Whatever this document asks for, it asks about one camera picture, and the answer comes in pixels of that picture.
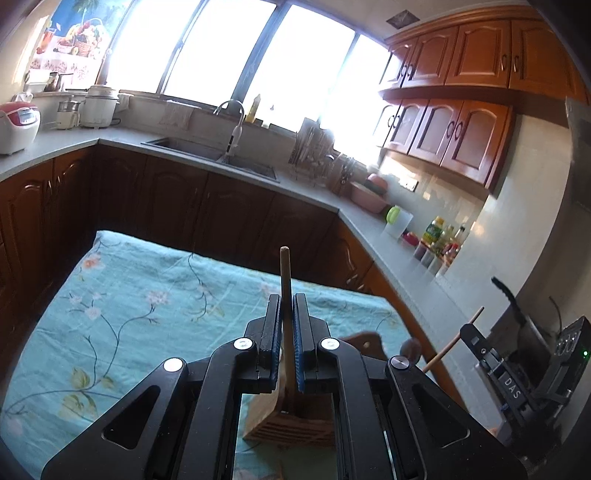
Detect yellow dish soap bottle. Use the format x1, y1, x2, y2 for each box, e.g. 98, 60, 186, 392
244, 93, 262, 125

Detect fruit basket wall poster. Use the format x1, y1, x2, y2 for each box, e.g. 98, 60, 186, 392
30, 0, 122, 85

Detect white electric cooking pot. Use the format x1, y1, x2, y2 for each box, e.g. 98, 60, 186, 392
79, 84, 122, 129

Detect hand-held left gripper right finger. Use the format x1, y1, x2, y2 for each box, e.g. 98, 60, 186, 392
292, 292, 528, 480

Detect teal floral tablecloth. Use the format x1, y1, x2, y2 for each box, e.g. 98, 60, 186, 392
0, 230, 408, 480

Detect steel range hood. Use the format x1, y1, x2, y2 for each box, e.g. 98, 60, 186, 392
564, 96, 591, 209

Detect wooden chopstick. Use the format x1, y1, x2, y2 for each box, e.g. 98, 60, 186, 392
279, 247, 297, 412
422, 306, 485, 374

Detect large kitchen window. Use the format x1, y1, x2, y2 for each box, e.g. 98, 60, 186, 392
99, 0, 394, 154

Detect wooden wall cabinets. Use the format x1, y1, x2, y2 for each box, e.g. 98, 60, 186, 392
371, 11, 583, 193

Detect steel kitchen sink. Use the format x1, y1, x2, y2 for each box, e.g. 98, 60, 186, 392
140, 136, 280, 182

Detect white cloth on ledge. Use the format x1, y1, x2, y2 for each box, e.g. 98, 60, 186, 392
159, 102, 193, 128

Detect pink bowl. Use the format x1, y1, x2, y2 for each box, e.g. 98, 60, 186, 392
349, 182, 389, 214

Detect black wok with handle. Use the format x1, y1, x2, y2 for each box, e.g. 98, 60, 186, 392
490, 275, 570, 385

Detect white blender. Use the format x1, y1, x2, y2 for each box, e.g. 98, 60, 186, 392
55, 95, 84, 131

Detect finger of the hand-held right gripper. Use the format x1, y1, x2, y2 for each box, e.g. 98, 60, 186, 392
459, 323, 530, 417

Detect row of condiment bottles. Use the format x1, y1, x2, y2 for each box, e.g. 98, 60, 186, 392
402, 216, 468, 278

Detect red and white rice cooker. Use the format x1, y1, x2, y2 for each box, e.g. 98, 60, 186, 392
0, 102, 42, 156

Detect white pitcher with green lid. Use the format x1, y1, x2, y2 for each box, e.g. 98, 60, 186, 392
385, 205, 414, 239

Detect wooden slatted utensil holder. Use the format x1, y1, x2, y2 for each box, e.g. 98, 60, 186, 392
242, 330, 387, 456

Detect wooden base cabinets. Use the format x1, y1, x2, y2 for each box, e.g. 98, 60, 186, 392
0, 145, 468, 416

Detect ceiling vent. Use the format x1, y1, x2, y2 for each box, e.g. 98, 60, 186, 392
385, 8, 419, 29

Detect metal dish rack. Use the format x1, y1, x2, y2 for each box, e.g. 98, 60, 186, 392
288, 116, 356, 188

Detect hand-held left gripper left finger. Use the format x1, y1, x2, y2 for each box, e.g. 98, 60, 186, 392
41, 294, 283, 480

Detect chrome kitchen faucet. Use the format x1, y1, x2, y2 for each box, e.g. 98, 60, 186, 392
213, 99, 247, 160

